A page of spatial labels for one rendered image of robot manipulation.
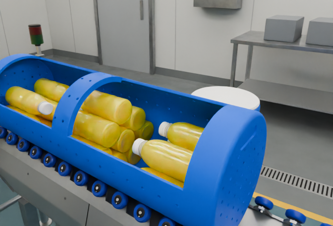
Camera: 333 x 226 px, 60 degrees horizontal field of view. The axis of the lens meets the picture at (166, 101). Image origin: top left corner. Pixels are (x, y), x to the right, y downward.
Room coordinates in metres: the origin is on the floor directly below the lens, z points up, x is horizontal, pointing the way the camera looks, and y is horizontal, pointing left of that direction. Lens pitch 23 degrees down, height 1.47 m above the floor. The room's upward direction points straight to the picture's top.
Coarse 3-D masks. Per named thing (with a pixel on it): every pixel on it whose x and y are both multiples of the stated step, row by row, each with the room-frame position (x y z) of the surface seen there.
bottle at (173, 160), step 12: (144, 144) 0.58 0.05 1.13; (156, 144) 0.56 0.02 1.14; (168, 144) 0.55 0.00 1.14; (144, 156) 0.55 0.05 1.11; (156, 156) 0.53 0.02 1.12; (168, 156) 0.52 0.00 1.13; (180, 156) 0.51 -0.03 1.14; (156, 168) 0.53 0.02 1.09; (168, 168) 0.51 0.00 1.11; (180, 168) 0.49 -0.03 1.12; (180, 180) 0.49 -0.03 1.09
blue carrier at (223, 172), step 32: (0, 64) 0.93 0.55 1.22; (32, 64) 1.05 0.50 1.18; (64, 64) 0.94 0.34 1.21; (0, 96) 0.94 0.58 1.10; (64, 96) 0.69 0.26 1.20; (128, 96) 0.87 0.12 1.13; (160, 96) 0.77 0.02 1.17; (192, 96) 0.65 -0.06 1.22; (32, 128) 0.71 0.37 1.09; (64, 128) 0.64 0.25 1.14; (224, 128) 0.47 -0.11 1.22; (256, 128) 0.53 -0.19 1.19; (64, 160) 0.67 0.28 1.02; (96, 160) 0.56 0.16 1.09; (192, 160) 0.44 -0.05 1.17; (224, 160) 0.42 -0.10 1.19; (256, 160) 0.56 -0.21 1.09; (128, 192) 0.52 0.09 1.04; (160, 192) 0.45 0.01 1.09; (192, 192) 0.41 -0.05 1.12; (224, 192) 0.42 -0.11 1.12; (192, 224) 0.42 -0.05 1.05; (224, 224) 0.43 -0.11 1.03
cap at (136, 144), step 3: (135, 141) 0.60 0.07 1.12; (138, 141) 0.59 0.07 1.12; (141, 141) 0.59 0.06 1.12; (135, 144) 0.59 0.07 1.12; (138, 144) 0.59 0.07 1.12; (132, 147) 0.59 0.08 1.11; (135, 147) 0.58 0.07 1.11; (138, 147) 0.58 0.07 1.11; (132, 150) 0.59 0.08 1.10; (135, 150) 0.58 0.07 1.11; (135, 153) 0.59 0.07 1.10
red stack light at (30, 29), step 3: (30, 27) 1.54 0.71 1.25; (33, 27) 1.54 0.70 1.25; (36, 27) 1.55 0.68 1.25; (39, 27) 1.56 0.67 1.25; (30, 30) 1.54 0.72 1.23; (33, 30) 1.54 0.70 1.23; (36, 30) 1.55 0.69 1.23; (39, 30) 1.56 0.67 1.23; (30, 33) 1.54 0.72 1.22; (33, 33) 1.54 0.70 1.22; (36, 33) 1.54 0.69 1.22; (39, 33) 1.55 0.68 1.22
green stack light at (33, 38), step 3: (30, 36) 1.55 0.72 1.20; (33, 36) 1.54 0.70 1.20; (36, 36) 1.54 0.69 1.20; (39, 36) 1.55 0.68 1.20; (42, 36) 1.57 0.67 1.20; (33, 39) 1.54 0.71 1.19; (36, 39) 1.54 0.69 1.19; (39, 39) 1.55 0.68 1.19; (42, 39) 1.57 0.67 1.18; (33, 42) 1.54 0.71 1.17; (36, 42) 1.54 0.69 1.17; (39, 42) 1.55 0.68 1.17; (42, 42) 1.56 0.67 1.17
